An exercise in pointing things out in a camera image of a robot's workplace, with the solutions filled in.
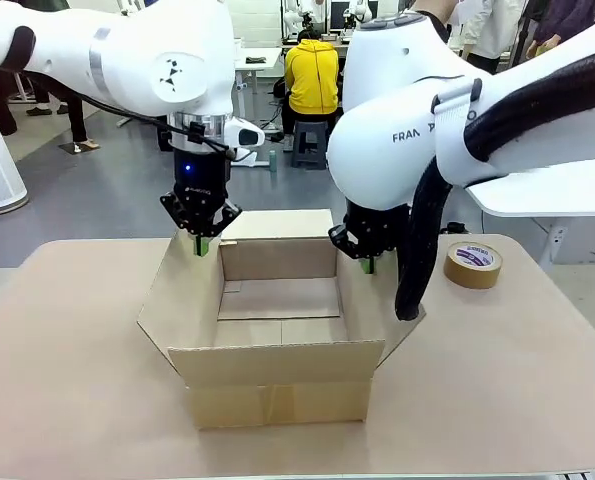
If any white standing desk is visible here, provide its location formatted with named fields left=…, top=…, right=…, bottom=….
left=233, top=37, right=284, bottom=169

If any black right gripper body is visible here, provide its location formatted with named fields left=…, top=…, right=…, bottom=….
left=343, top=201, right=411, bottom=257

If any bystander in purple top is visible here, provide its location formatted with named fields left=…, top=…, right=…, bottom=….
left=525, top=0, right=595, bottom=59

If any white side table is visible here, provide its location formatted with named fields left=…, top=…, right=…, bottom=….
left=465, top=158, right=595, bottom=267

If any grey plastic stool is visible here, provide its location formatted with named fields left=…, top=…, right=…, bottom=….
left=290, top=119, right=331, bottom=171

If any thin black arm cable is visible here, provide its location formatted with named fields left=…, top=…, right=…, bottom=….
left=6, top=67, right=231, bottom=154

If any bystander in green shawl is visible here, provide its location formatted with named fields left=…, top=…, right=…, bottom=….
left=65, top=93, right=101, bottom=151

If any seated person in yellow hoodie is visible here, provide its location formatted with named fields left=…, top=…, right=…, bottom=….
left=280, top=27, right=346, bottom=152

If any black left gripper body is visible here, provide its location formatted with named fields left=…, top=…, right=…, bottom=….
left=171, top=148, right=233, bottom=224

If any brown packing tape roll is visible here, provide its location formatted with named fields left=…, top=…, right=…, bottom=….
left=442, top=240, right=505, bottom=291

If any brown cardboard box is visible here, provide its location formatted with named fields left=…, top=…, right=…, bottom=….
left=136, top=208, right=428, bottom=431

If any black corrugated cable hose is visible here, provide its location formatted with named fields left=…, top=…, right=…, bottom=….
left=394, top=47, right=595, bottom=322

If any bystander in black clothes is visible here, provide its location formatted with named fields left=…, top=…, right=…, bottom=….
left=24, top=82, right=71, bottom=118

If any bystander in white jacket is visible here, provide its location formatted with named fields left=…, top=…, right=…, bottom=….
left=457, top=0, right=517, bottom=75

